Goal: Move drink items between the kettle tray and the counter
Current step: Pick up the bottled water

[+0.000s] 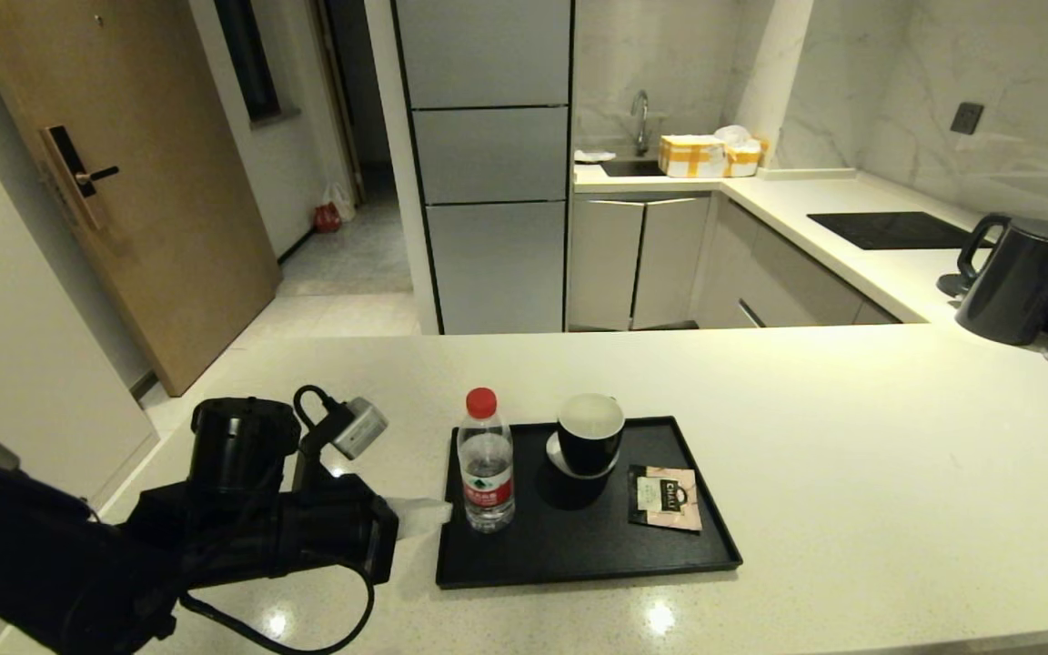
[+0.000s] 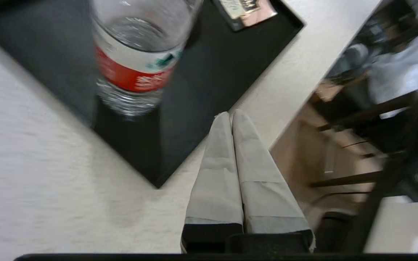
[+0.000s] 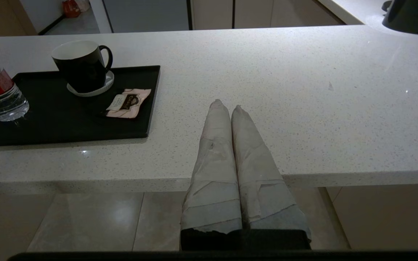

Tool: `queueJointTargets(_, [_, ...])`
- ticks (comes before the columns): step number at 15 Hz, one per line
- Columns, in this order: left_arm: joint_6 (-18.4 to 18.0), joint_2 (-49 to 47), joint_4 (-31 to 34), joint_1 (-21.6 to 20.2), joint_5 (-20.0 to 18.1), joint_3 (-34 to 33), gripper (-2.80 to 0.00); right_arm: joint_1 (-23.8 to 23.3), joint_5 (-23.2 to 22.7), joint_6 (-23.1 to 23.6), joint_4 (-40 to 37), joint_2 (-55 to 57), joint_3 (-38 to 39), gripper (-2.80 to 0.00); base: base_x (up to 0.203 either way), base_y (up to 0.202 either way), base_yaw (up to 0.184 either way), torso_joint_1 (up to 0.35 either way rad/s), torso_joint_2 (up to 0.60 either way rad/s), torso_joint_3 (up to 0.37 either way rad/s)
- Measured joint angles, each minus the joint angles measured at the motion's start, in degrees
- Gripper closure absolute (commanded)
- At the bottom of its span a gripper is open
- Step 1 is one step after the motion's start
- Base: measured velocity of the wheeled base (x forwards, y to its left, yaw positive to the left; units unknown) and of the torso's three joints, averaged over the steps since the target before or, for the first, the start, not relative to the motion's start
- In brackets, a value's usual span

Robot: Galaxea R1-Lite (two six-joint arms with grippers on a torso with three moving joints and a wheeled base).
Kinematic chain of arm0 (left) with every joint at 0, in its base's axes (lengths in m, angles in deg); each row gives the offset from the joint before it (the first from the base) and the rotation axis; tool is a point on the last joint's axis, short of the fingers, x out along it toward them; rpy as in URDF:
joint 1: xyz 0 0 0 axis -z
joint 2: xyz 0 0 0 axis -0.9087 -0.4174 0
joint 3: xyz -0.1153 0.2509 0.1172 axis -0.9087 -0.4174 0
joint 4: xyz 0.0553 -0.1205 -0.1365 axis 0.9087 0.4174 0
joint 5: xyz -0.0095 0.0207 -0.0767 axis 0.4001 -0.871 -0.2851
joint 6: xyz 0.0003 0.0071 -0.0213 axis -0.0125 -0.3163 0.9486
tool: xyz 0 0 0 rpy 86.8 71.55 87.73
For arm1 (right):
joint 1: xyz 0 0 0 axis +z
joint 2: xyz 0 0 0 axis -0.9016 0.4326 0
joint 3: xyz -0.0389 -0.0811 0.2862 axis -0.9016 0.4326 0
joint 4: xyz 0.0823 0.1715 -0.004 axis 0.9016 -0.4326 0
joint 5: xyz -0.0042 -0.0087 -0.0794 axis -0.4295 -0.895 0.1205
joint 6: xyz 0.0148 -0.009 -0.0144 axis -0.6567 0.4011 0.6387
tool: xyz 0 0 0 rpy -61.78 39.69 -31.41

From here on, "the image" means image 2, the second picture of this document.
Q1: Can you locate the pink tea bag packet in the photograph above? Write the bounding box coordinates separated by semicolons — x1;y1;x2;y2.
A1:
213;0;278;32

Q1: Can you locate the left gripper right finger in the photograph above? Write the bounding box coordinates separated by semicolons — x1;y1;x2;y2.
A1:
232;108;315;253

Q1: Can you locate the clear red-label water bottle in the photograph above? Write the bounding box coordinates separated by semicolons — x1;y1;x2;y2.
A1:
90;0;204;117

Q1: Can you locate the person in white shirt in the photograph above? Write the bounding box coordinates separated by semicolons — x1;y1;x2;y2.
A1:
367;16;418;120

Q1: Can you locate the black rectangular serving tray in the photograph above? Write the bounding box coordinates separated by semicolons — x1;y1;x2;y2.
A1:
0;0;306;189

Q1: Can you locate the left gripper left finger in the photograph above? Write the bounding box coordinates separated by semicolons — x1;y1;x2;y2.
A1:
181;112;245;253

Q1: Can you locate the black metal frame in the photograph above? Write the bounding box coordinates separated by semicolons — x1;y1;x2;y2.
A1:
309;85;418;254

